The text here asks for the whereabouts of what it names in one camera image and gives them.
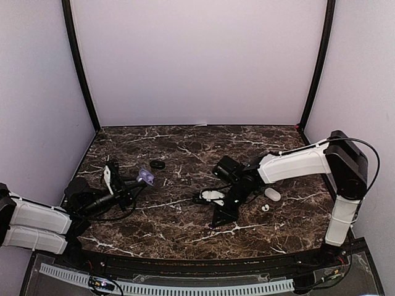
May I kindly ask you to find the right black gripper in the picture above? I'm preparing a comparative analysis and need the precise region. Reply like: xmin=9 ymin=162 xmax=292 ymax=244
xmin=212 ymin=180 xmax=251 ymax=228

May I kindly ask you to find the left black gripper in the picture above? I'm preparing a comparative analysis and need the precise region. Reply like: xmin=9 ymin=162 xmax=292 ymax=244
xmin=81 ymin=176 xmax=146 ymax=218

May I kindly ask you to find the purple charging case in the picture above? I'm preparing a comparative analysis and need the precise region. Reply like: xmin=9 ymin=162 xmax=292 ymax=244
xmin=136 ymin=168 xmax=154 ymax=186

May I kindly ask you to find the black earbud charging case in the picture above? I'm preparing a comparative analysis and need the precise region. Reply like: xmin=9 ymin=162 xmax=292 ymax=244
xmin=149 ymin=160 xmax=165 ymax=170

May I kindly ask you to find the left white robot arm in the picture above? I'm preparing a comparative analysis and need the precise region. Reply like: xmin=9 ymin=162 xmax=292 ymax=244
xmin=1 ymin=177 xmax=148 ymax=269

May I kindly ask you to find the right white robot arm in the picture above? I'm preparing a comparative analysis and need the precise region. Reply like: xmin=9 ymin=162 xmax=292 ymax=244
xmin=199 ymin=130 xmax=376 ymax=268

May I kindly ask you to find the white charging case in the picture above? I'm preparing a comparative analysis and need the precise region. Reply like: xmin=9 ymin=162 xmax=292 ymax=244
xmin=264 ymin=187 xmax=281 ymax=202

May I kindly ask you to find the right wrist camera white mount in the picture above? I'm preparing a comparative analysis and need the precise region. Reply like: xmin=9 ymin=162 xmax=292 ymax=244
xmin=192 ymin=189 xmax=225 ymax=206

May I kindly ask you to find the white slotted cable duct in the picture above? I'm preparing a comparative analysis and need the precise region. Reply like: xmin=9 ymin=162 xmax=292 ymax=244
xmin=38 ymin=263 xmax=294 ymax=295

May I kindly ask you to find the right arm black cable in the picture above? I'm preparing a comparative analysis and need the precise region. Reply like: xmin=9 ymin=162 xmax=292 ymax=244
xmin=323 ymin=138 xmax=381 ymax=201

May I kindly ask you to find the right black frame post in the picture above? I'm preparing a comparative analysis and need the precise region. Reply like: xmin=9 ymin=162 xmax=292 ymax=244
xmin=298 ymin=0 xmax=336 ymax=133

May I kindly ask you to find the black frame post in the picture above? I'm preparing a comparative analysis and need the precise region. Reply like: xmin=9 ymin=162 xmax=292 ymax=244
xmin=298 ymin=0 xmax=336 ymax=133
xmin=61 ymin=0 xmax=101 ymax=133

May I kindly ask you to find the left black frame post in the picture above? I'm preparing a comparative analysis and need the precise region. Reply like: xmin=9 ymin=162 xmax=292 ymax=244
xmin=61 ymin=0 xmax=101 ymax=133

